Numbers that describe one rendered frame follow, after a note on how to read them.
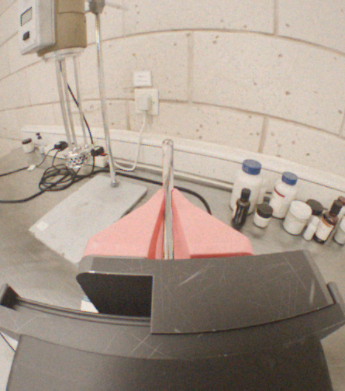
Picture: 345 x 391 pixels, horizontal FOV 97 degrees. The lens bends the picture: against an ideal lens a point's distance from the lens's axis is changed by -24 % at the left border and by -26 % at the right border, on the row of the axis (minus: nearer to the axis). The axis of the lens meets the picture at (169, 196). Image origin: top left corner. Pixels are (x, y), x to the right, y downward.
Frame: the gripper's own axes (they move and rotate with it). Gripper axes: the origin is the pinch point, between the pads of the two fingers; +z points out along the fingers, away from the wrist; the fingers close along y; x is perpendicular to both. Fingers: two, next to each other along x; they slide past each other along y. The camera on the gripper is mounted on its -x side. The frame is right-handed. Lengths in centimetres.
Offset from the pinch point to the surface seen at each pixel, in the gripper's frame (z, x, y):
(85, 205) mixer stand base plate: 30.8, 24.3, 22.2
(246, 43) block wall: 44, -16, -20
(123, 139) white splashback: 57, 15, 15
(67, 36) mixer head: 26.5, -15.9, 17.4
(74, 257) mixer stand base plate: 13.6, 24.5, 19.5
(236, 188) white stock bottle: 30.2, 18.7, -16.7
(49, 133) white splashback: 76, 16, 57
